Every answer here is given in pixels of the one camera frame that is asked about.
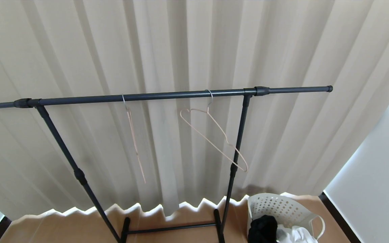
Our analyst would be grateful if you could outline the pink clothes hanger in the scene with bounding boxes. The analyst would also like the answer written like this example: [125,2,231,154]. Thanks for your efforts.
[122,94,147,185]
[180,89,249,173]

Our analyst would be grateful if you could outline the white garment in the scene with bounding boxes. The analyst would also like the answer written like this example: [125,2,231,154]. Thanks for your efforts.
[276,224,318,243]

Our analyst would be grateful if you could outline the beige curtain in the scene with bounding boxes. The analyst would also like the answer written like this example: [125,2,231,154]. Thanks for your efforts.
[0,0,389,220]

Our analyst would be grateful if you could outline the black shorts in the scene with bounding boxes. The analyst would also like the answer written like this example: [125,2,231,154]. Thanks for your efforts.
[247,214,280,243]

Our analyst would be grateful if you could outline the white laundry basket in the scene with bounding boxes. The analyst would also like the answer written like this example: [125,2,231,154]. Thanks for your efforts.
[247,193,326,243]

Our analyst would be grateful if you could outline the black clothes rack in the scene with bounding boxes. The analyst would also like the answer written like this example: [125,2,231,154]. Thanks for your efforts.
[0,85,334,243]

